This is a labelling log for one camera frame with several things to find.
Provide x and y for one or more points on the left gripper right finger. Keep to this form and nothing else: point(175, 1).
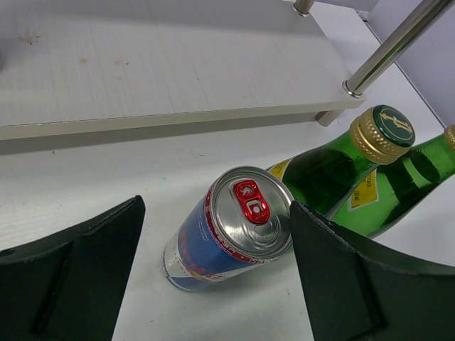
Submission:
point(357, 289)

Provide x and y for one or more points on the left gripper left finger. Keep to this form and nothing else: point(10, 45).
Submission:
point(70, 284)

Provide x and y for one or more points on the green glass bottle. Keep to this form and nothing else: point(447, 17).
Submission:
point(387, 194)
point(325, 176)

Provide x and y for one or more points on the silver energy can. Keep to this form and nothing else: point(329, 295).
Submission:
point(241, 223)

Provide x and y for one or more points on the white two-tier shelf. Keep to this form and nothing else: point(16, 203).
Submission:
point(80, 73)

